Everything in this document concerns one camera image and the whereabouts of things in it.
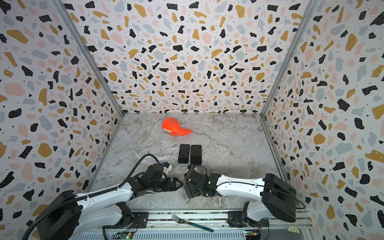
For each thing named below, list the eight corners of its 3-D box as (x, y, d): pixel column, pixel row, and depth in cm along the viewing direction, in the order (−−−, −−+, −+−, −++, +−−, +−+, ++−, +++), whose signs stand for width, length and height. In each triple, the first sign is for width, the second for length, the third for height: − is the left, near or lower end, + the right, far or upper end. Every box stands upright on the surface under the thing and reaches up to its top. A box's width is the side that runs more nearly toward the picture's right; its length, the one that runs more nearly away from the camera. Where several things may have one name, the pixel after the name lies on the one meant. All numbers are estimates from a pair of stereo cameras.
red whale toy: (161, 129, 114) (159, 123, 108) (170, 121, 119) (169, 115, 114) (183, 142, 106) (182, 137, 101) (191, 133, 112) (191, 127, 106)
